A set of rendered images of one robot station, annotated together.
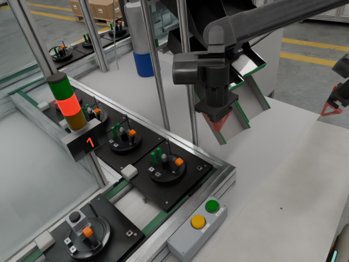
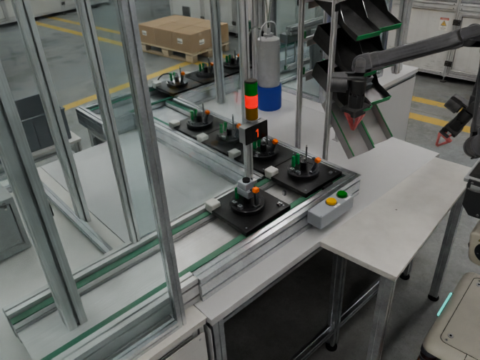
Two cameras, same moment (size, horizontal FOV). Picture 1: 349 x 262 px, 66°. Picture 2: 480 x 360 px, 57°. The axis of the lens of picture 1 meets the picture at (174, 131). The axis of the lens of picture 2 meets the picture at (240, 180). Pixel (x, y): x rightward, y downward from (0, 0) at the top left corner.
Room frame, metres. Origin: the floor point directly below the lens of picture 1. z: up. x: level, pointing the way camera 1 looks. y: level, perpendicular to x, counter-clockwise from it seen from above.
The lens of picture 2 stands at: (-0.99, 0.35, 2.00)
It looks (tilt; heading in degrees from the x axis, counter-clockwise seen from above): 32 degrees down; 359
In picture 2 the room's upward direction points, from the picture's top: 3 degrees counter-clockwise
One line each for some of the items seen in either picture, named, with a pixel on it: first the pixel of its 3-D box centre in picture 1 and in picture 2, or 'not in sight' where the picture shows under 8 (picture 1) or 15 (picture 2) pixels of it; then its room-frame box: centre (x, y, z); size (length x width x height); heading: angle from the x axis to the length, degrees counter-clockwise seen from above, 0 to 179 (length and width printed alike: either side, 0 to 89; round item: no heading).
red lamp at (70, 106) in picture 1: (68, 103); (251, 100); (0.63, 0.27, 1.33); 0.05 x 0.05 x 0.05
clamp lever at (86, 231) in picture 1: (89, 235); (254, 196); (0.41, 0.28, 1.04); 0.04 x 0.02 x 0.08; 40
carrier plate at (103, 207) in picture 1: (90, 239); (247, 207); (0.44, 0.31, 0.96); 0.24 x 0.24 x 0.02; 40
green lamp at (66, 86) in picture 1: (61, 87); (251, 88); (0.63, 0.27, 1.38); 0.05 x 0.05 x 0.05
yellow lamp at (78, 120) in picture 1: (75, 117); (251, 112); (0.63, 0.27, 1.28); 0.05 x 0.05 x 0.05
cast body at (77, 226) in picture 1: (77, 220); (244, 185); (0.45, 0.32, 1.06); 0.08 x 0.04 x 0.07; 41
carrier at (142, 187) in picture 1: (164, 161); (303, 163); (0.67, 0.05, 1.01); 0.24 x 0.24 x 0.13; 40
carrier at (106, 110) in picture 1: (91, 114); not in sight; (1.04, 0.37, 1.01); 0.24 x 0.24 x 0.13; 40
